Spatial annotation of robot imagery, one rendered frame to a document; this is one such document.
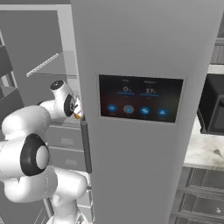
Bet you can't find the grey freezer drawer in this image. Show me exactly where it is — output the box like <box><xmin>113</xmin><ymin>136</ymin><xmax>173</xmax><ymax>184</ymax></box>
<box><xmin>45</xmin><ymin>122</ymin><xmax>86</xmax><ymax>151</ymax></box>
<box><xmin>47</xmin><ymin>145</ymin><xmax>88</xmax><ymax>173</ymax></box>

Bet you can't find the grey freezer door with racks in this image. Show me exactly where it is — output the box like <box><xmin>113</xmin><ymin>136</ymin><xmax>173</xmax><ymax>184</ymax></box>
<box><xmin>0</xmin><ymin>30</ymin><xmax>26</xmax><ymax>141</ymax></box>

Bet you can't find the grey freezer compartment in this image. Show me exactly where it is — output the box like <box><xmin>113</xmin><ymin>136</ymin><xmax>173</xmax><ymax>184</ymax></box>
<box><xmin>0</xmin><ymin>3</ymin><xmax>95</xmax><ymax>224</ymax></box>

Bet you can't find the grey fridge door with screen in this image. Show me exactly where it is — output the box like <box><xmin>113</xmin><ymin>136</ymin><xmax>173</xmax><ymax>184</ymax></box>
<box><xmin>70</xmin><ymin>0</ymin><xmax>224</xmax><ymax>224</ymax></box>

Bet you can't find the black microwave oven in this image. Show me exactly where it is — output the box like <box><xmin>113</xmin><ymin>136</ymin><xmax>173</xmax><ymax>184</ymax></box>
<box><xmin>196</xmin><ymin>73</ymin><xmax>224</xmax><ymax>136</ymax></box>

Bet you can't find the grey cupboard drawer front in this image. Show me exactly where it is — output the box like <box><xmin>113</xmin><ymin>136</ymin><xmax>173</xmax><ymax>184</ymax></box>
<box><xmin>178</xmin><ymin>167</ymin><xmax>224</xmax><ymax>196</ymax></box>
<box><xmin>173</xmin><ymin>191</ymin><xmax>224</xmax><ymax>221</ymax></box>

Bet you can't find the dark grey fridge door handle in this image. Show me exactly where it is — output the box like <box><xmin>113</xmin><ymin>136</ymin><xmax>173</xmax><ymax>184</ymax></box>
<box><xmin>80</xmin><ymin>115</ymin><xmax>93</xmax><ymax>174</ymax></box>

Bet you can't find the grey wall cupboard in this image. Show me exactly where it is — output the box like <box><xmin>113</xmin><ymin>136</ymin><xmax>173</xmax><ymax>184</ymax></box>
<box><xmin>207</xmin><ymin>37</ymin><xmax>224</xmax><ymax>74</ymax></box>

